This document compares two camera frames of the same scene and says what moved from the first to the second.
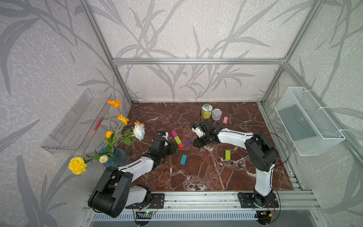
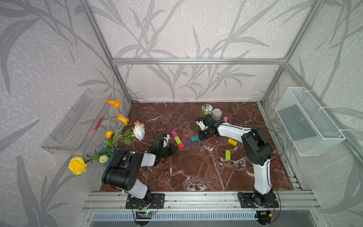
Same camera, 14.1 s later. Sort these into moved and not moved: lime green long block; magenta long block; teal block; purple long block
Moved: teal block
Not moved: magenta long block; purple long block; lime green long block
